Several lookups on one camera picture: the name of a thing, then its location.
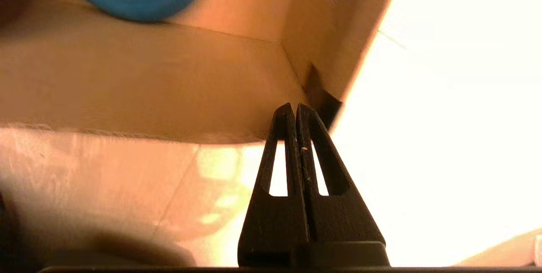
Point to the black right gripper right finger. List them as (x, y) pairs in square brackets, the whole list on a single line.
[(343, 226)]

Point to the brown cardboard box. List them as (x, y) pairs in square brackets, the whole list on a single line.
[(169, 86)]

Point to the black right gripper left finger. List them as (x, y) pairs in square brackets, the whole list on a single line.
[(271, 226)]

